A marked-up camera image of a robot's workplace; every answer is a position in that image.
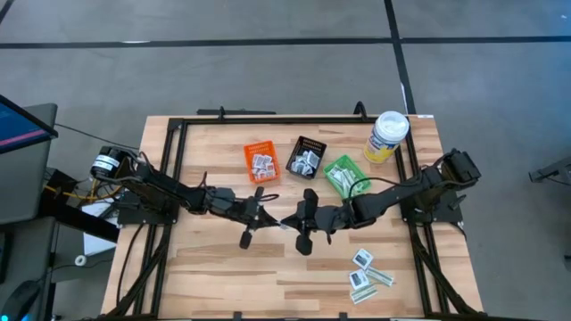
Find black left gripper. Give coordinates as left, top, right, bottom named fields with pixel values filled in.
left=234, top=185, right=283, bottom=250

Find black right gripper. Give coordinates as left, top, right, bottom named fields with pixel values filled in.
left=280, top=188, right=341, bottom=257

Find green plastic basket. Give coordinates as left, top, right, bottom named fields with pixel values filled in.
left=322, top=154, right=373, bottom=200

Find orange plastic basket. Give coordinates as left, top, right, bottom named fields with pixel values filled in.
left=243, top=139, right=282, bottom=185

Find black plastic basket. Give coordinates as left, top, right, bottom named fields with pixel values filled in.
left=285, top=136, right=328, bottom=180

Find yellow Lysol wipes canister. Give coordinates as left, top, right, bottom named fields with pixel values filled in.
left=363, top=110, right=410, bottom=164

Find white paper sheet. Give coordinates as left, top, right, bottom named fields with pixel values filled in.
left=82, top=202, right=120, bottom=257

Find black stand beam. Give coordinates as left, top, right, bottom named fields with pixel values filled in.
left=42, top=195, right=121, bottom=244

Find black computer mouse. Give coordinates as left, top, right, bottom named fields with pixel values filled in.
left=0, top=279, right=42, bottom=321

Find grey stand foot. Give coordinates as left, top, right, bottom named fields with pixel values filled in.
left=528, top=154, right=571, bottom=184

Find laptop screen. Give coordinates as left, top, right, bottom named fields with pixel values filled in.
left=0, top=93, right=60, bottom=155

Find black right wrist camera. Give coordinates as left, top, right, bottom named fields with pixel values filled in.
left=332, top=203, right=359, bottom=229

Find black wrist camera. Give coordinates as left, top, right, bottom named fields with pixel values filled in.
left=332, top=203, right=359, bottom=229
left=207, top=186, right=236, bottom=213

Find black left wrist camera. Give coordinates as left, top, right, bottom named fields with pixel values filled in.
left=207, top=186, right=236, bottom=213

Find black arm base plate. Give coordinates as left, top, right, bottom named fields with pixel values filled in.
left=398, top=187, right=465, bottom=224
left=116, top=191, right=182, bottom=226

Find black thin cable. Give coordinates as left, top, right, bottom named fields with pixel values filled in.
left=55, top=123, right=140, bottom=152

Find yellow cables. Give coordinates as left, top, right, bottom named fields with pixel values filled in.
left=43, top=180, right=124, bottom=202

